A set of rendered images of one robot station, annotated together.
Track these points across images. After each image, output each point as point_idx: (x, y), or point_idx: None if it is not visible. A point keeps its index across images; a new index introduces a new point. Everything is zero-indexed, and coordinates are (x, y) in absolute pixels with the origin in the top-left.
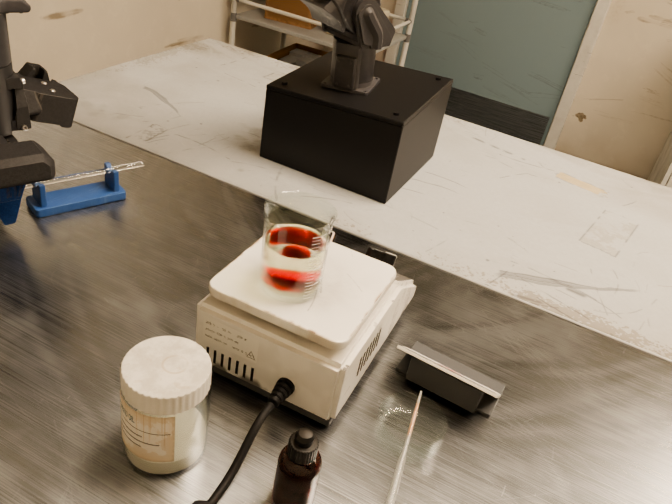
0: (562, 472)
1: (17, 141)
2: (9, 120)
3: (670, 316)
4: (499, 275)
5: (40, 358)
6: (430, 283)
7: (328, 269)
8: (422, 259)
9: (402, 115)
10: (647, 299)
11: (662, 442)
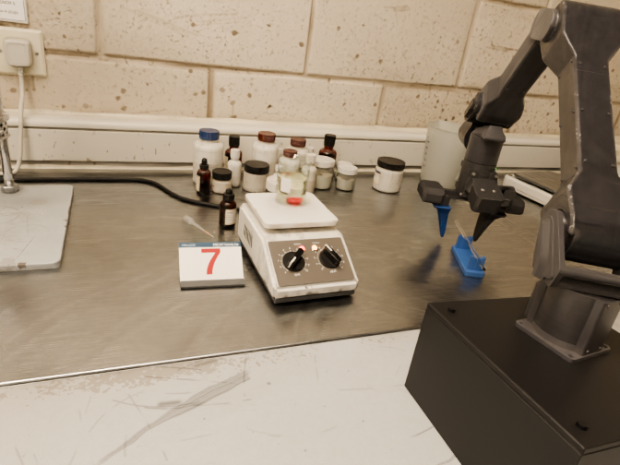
0: (129, 268)
1: (455, 196)
2: (461, 187)
3: (50, 446)
4: (245, 372)
5: (343, 220)
6: (280, 327)
7: (288, 210)
8: (307, 345)
9: (446, 312)
10: (81, 457)
11: (68, 307)
